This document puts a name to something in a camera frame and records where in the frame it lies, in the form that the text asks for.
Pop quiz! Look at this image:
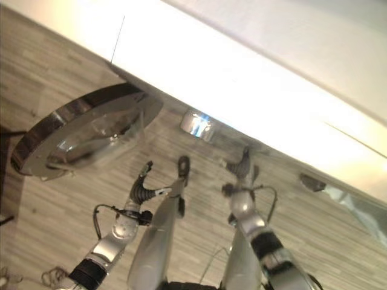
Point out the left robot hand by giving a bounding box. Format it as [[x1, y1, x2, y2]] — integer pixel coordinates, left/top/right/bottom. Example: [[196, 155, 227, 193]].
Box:
[[129, 161, 174, 204]]

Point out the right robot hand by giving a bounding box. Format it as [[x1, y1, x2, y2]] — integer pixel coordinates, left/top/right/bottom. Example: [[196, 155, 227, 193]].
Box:
[[226, 146, 255, 190]]

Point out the small grey washer latch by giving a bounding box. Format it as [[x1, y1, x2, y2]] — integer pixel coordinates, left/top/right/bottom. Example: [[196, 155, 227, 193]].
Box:
[[299, 172, 327, 193]]

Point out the dark left robot foot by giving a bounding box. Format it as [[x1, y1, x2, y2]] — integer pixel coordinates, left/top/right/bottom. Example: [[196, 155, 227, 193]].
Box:
[[177, 155, 192, 179]]

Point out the silver left robot leg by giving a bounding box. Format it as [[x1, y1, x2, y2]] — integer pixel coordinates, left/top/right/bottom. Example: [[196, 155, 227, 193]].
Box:
[[126, 177, 189, 290]]

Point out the silver robot leg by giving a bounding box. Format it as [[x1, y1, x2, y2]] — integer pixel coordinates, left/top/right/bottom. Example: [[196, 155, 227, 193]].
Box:
[[126, 177, 189, 290], [221, 232, 258, 290]]

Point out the silver right robot leg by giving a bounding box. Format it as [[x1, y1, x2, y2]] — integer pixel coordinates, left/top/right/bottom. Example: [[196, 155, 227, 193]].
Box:
[[221, 232, 258, 290]]

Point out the dark robot torso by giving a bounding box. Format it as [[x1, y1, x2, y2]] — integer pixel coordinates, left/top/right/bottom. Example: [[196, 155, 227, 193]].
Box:
[[163, 280, 220, 290]]

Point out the clear glass panel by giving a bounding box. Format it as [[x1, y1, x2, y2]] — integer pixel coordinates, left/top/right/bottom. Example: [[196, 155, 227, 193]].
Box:
[[325, 184, 387, 244]]

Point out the dark furniture piece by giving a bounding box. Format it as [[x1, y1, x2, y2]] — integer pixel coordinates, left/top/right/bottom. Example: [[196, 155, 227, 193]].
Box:
[[0, 126, 28, 228]]

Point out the white cabinet panel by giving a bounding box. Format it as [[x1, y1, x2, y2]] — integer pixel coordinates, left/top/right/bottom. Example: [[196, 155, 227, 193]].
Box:
[[18, 0, 125, 66]]

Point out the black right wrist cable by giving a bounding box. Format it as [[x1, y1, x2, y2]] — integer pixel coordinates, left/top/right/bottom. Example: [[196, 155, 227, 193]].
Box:
[[250, 184, 279, 225]]

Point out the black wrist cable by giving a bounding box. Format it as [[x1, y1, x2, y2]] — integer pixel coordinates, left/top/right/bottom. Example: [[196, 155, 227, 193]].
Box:
[[93, 204, 154, 240], [250, 184, 279, 225]]

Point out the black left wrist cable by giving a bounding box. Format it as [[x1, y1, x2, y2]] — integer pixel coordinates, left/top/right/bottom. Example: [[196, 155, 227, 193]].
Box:
[[93, 204, 154, 240]]

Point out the thin floor cable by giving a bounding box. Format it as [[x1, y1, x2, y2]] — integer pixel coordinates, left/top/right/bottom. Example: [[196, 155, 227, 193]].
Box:
[[199, 246, 233, 282]]

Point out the tangled floor cable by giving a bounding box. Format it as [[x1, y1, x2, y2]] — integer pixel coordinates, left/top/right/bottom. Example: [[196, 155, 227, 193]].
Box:
[[41, 266, 72, 286]]

